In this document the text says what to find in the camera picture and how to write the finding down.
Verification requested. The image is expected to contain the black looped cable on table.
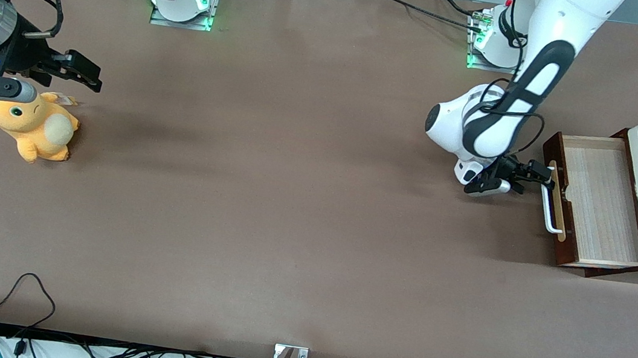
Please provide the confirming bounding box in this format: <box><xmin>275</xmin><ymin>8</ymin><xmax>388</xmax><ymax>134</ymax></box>
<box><xmin>0</xmin><ymin>269</ymin><xmax>60</xmax><ymax>334</ymax></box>

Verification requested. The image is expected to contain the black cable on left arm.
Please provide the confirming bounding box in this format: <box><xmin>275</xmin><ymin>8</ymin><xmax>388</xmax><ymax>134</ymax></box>
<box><xmin>459</xmin><ymin>74</ymin><xmax>551</xmax><ymax>165</ymax></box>

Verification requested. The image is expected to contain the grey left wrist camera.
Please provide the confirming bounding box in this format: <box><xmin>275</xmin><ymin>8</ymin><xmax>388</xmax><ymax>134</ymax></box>
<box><xmin>463</xmin><ymin>173</ymin><xmax>514</xmax><ymax>201</ymax></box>

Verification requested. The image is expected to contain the wooden drawer with white handle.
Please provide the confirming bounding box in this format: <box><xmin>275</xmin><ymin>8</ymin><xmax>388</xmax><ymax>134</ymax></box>
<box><xmin>528</xmin><ymin>118</ymin><xmax>638</xmax><ymax>284</ymax></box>

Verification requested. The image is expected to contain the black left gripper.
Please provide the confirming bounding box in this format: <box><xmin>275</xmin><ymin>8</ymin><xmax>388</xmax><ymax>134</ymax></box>
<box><xmin>478</xmin><ymin>152</ymin><xmax>559</xmax><ymax>200</ymax></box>

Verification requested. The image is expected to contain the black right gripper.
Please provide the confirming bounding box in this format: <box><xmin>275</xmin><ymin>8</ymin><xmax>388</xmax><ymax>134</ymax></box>
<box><xmin>0</xmin><ymin>12</ymin><xmax>110</xmax><ymax>94</ymax></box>

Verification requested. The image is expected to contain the orange plush toy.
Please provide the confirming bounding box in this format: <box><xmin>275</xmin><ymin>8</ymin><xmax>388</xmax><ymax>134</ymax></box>
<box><xmin>0</xmin><ymin>85</ymin><xmax>84</xmax><ymax>169</ymax></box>

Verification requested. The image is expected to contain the black cable across table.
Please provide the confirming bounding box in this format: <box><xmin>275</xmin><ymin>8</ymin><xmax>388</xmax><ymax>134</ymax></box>
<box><xmin>368</xmin><ymin>0</ymin><xmax>489</xmax><ymax>34</ymax></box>

